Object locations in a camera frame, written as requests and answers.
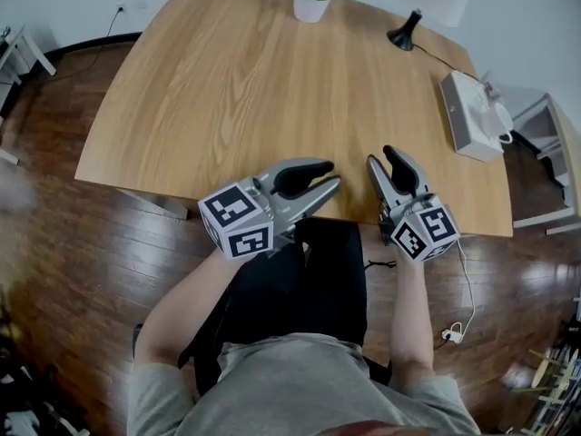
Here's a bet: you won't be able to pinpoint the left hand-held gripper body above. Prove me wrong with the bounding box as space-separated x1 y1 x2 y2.
198 173 301 261

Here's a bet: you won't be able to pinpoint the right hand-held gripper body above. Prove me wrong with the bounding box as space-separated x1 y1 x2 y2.
378 187 461 263

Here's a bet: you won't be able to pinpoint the clear glass cup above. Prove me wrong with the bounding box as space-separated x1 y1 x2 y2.
479 72 501 104

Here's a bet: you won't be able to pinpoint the person's left forearm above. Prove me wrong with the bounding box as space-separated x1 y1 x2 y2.
133 245 244 368

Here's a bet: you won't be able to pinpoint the person's right forearm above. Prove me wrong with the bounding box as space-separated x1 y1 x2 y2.
389 251 438 374

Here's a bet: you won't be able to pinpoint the white box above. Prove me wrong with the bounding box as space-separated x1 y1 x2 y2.
438 70 507 164

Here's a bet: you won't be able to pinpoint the person's black trousers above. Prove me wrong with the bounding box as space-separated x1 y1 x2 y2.
178 217 393 397

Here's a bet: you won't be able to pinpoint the white power plug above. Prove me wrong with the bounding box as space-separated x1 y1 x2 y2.
441 322 465 345

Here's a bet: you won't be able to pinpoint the black lamp with white shade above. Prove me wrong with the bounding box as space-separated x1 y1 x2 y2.
386 0 475 53

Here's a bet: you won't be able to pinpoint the white chair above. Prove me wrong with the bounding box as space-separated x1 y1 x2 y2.
511 92 581 236

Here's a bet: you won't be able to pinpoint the person's grey shirt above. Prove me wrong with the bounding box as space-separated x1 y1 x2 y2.
126 332 482 436

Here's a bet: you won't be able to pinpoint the white side table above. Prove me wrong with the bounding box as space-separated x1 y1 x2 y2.
0 25 58 114

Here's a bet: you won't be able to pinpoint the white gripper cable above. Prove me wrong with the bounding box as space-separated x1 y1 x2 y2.
455 237 478 335

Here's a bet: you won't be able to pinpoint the black lamp cable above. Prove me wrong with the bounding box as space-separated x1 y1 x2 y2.
413 44 480 83

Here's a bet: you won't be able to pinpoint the black wall cable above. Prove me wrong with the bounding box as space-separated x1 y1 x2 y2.
44 7 124 84

